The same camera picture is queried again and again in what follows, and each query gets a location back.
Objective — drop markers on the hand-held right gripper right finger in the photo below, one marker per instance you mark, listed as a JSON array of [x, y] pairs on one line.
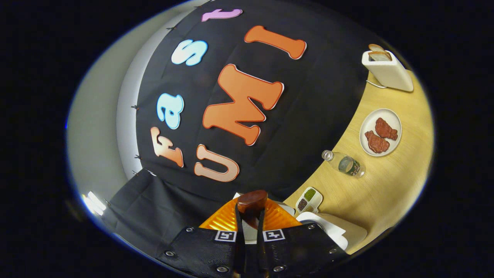
[[297, 247]]

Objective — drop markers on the clear plastic water bottle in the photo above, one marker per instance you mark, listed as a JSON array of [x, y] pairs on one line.
[[347, 165]]

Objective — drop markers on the white divided seasoning dish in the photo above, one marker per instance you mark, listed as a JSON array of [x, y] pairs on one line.
[[308, 200]]

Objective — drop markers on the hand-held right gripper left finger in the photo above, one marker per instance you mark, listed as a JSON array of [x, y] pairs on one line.
[[200, 251]]

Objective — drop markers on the red-brown meat piece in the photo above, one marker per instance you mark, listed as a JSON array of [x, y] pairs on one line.
[[386, 129], [377, 143]]

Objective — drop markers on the brown wooden spoon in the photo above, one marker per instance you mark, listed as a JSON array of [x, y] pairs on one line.
[[251, 200]]

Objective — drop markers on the white rice cooker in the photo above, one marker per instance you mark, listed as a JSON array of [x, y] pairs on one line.
[[347, 229]]

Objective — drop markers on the toast bread slice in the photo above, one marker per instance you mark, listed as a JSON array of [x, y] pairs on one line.
[[380, 56], [375, 47]]

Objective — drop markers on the white toaster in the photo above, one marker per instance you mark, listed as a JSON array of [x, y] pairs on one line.
[[389, 73]]

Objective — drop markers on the black backdrop cloth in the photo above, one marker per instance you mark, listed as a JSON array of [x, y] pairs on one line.
[[320, 108]]

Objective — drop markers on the white oval plate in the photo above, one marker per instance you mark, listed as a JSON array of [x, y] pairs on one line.
[[370, 123]]

